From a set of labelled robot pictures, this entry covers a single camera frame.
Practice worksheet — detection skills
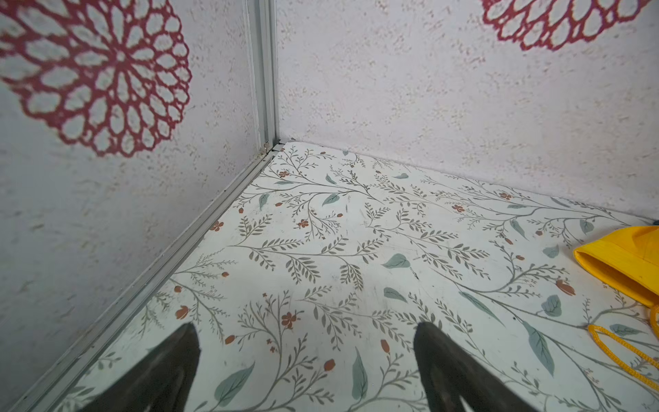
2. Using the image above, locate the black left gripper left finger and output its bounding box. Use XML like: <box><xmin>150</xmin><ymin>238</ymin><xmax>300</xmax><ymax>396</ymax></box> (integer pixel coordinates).
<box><xmin>82</xmin><ymin>323</ymin><xmax>201</xmax><ymax>412</ymax></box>

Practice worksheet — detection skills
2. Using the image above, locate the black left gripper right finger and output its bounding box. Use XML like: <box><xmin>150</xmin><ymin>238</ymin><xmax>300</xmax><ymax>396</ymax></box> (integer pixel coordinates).
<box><xmin>414</xmin><ymin>322</ymin><xmax>534</xmax><ymax>411</ymax></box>

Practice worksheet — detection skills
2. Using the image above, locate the yellow bucket hat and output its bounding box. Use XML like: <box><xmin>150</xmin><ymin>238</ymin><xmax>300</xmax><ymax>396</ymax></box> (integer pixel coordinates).
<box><xmin>573</xmin><ymin>225</ymin><xmax>659</xmax><ymax>392</ymax></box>

